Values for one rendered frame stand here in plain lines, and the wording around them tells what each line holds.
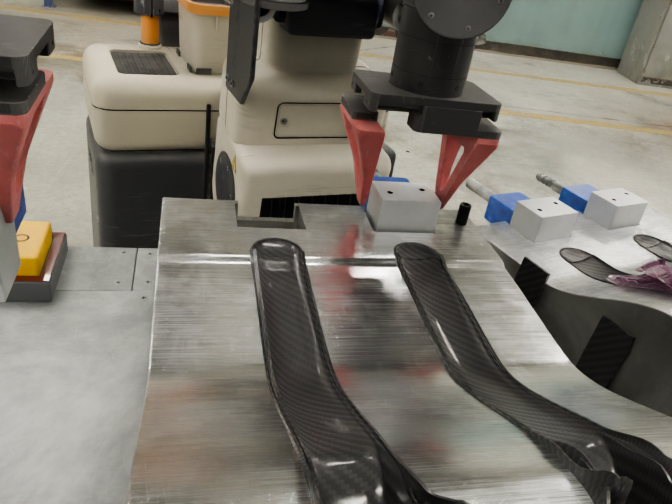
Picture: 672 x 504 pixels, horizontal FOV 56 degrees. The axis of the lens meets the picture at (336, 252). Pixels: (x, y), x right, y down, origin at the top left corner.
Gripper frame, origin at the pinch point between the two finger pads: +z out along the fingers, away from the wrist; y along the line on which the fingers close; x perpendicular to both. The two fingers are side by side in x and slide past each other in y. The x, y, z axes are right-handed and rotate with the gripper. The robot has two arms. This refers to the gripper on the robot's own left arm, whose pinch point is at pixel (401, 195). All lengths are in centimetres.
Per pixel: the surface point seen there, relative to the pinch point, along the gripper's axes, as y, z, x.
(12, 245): -26.9, -1.1, -11.9
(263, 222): -11.1, 3.7, 1.2
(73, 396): -24.5, 11.3, -10.7
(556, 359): 5.7, 2.9, -17.6
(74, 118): -66, 87, 260
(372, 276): -4.4, 2.5, -8.8
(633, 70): 370, 72, 450
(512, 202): 15.3, 3.8, 8.0
